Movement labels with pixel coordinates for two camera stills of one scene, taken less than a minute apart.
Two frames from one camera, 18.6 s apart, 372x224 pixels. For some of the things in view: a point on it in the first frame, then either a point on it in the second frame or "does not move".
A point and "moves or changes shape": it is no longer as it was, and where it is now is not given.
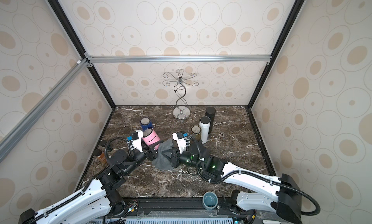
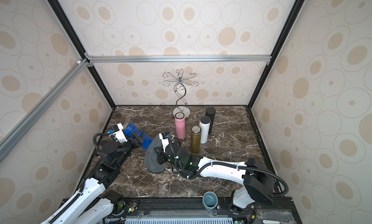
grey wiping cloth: (161, 162) moves or changes shape
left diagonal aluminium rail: (41, 108) does not move
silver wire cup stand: (181, 112) does not move
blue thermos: (146, 123) -> (130, 128)
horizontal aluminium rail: (178, 59) does not move
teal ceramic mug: (209, 200) does not move
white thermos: (204, 122) does not move
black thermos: (210, 112) does not move
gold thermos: (195, 131) does not move
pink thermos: (150, 137) -> (180, 125)
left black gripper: (151, 153) -> (138, 141)
